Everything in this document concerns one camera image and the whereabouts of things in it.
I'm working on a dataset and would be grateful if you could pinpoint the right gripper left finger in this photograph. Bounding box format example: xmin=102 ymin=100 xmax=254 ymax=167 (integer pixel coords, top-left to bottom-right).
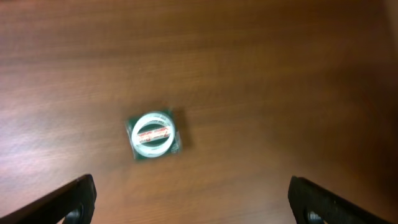
xmin=1 ymin=174 xmax=97 ymax=224

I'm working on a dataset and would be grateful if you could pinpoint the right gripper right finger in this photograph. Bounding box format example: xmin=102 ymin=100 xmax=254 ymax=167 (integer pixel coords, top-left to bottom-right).
xmin=288 ymin=176 xmax=389 ymax=224

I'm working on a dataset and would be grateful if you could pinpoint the green round-label box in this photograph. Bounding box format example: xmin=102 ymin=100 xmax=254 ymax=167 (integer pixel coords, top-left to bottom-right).
xmin=125 ymin=109 xmax=182 ymax=160

